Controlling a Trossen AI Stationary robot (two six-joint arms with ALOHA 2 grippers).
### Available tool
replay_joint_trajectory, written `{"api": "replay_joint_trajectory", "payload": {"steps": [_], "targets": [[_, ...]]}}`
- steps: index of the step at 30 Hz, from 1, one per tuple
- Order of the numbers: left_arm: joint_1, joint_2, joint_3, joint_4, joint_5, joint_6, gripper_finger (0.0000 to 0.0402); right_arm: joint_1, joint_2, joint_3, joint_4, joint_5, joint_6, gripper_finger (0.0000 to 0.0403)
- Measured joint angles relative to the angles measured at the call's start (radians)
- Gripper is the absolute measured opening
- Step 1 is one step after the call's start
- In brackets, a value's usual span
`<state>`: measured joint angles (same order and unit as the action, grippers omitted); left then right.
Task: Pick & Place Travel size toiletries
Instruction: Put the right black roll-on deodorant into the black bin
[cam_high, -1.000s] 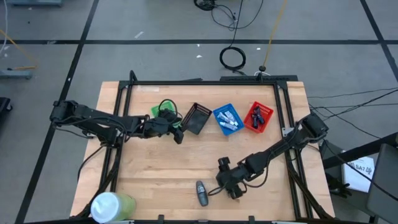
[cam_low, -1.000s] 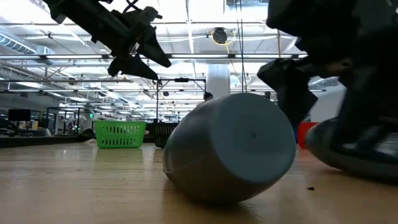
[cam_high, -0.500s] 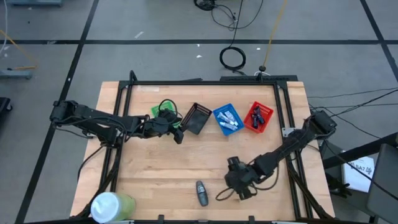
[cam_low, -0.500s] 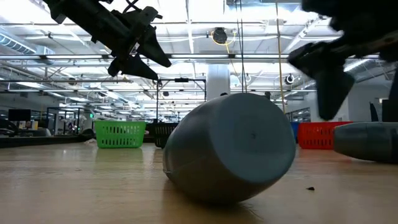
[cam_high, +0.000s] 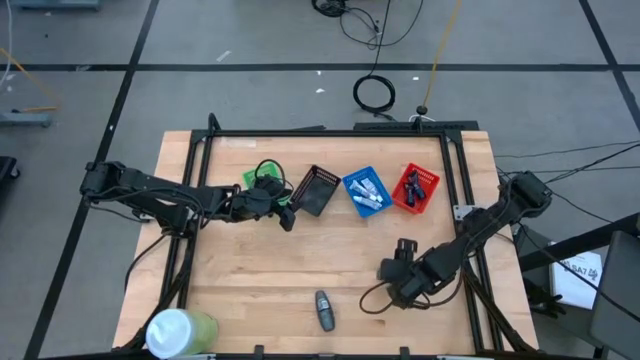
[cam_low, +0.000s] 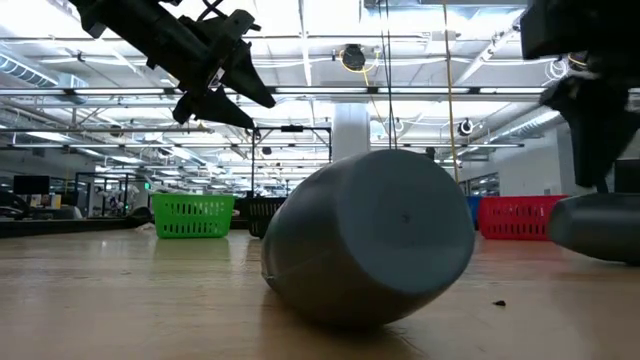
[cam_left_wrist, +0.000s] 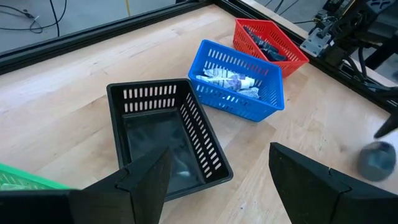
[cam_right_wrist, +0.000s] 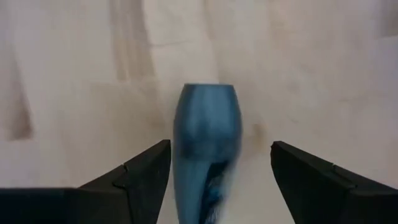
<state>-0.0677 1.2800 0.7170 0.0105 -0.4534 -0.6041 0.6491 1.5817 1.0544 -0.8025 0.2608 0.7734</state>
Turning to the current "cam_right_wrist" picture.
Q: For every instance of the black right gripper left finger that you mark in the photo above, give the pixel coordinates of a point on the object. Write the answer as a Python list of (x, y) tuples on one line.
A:
[(93, 202)]

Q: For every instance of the grey-blue travel bottle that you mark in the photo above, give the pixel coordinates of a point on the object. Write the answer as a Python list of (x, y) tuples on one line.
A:
[(205, 124)]

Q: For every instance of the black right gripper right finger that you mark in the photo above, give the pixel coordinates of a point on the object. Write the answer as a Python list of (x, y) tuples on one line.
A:
[(335, 196)]

